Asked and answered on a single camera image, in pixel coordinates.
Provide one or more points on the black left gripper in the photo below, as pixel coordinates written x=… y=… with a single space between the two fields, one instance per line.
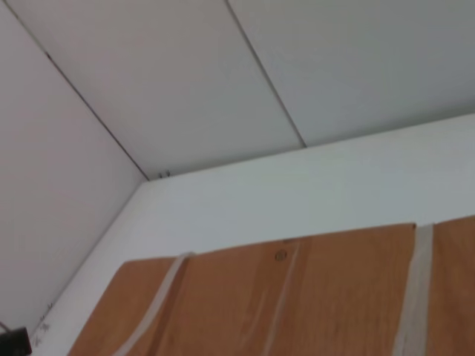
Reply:
x=15 y=343

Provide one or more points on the brown cardboard box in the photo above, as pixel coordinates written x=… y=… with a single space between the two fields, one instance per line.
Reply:
x=241 y=308

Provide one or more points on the clear packing tape strip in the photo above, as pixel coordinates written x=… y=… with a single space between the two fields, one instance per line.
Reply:
x=285 y=293

